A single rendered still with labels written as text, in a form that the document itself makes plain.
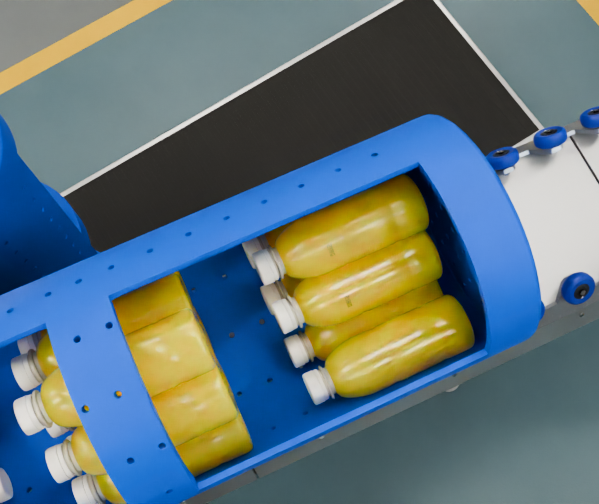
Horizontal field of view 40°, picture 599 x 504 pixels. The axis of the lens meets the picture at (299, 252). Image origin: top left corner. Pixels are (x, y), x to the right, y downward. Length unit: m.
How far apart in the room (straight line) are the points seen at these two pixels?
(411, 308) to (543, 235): 0.26
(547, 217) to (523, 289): 0.34
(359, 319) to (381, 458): 1.04
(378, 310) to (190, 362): 0.27
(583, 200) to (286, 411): 0.51
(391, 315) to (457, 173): 0.23
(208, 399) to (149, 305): 0.12
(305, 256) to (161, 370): 0.20
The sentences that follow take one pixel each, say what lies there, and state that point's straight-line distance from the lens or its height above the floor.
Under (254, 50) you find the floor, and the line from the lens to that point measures 2.35.
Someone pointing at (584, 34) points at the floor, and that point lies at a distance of 2.49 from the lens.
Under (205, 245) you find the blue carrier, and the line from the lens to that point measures 0.83.
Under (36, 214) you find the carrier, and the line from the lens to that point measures 1.27.
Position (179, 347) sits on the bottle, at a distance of 0.83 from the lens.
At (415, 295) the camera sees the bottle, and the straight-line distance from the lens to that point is 1.01.
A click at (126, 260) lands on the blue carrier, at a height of 1.20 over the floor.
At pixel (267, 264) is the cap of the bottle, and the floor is 1.13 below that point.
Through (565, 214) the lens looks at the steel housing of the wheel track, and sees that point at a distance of 1.20.
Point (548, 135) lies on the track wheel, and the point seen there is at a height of 0.98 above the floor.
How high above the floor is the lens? 2.00
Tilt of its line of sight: 72 degrees down
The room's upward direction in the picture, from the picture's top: 2 degrees counter-clockwise
